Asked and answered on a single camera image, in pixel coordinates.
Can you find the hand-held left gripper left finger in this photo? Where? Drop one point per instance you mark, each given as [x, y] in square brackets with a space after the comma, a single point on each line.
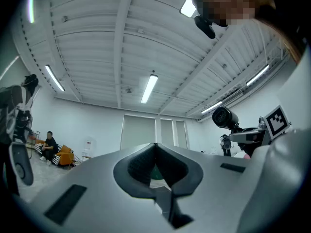
[97, 190]

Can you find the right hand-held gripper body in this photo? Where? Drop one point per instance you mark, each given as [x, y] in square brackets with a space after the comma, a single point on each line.
[277, 122]

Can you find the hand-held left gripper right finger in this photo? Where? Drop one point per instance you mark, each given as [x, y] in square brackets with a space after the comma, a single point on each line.
[213, 190]

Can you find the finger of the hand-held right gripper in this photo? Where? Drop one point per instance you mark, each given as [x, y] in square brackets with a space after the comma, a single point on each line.
[250, 130]
[243, 138]

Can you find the black hair dryer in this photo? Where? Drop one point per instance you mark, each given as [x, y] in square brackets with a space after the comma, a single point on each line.
[224, 116]

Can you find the long ceiling light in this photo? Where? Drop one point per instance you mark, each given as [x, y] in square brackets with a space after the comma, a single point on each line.
[211, 107]
[31, 5]
[55, 78]
[257, 75]
[189, 5]
[149, 88]

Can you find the white water dispenser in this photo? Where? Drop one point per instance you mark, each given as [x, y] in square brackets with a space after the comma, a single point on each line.
[88, 145]

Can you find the orange sofa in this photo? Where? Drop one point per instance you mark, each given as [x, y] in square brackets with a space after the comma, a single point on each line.
[65, 154]

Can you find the white window blind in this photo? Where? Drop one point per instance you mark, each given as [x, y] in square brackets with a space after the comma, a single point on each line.
[167, 132]
[138, 132]
[181, 135]

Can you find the striped black white blanket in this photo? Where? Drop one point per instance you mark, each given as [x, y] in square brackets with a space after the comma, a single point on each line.
[38, 147]

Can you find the person's face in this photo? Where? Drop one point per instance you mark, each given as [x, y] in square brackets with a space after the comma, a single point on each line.
[226, 1]

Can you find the black head-worn camera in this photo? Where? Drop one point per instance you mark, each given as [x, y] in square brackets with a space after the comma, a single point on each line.
[204, 26]

